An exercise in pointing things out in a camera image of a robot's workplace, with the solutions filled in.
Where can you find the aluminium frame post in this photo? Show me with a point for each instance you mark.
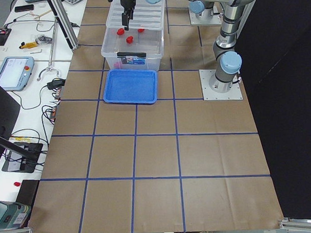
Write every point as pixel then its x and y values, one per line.
pixel 64 23

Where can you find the black box latch handle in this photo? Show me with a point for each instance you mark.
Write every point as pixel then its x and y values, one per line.
pixel 126 54

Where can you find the teach pendant tablet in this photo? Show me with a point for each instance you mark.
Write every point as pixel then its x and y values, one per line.
pixel 15 72

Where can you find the black power adapter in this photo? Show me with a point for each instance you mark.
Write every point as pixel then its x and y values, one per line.
pixel 56 83

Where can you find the clear plastic storage box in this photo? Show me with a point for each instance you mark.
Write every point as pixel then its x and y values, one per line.
pixel 150 42

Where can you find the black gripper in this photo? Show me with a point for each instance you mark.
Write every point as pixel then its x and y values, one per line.
pixel 127 1

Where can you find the black phone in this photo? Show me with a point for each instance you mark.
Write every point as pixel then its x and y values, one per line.
pixel 24 8

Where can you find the black docking hub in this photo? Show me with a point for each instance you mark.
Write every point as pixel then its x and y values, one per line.
pixel 15 162

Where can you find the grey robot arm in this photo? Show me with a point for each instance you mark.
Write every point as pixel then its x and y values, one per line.
pixel 229 62
pixel 202 9

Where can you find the green grey device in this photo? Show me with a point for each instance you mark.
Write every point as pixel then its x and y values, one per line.
pixel 13 215

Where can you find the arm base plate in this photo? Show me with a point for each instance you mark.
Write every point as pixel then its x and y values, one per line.
pixel 214 90
pixel 198 21

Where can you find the blue plastic tray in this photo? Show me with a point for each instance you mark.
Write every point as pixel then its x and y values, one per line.
pixel 131 86

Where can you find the black monitor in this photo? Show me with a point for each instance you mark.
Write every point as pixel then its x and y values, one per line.
pixel 9 110

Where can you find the yellow black tool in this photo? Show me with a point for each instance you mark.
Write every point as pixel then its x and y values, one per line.
pixel 29 45

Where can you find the metal claw stand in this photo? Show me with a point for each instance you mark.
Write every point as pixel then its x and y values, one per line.
pixel 50 68

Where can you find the clear ribbed box lid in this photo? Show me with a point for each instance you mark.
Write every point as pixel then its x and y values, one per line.
pixel 145 15

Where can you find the black electronics board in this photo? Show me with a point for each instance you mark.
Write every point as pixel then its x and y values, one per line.
pixel 4 34

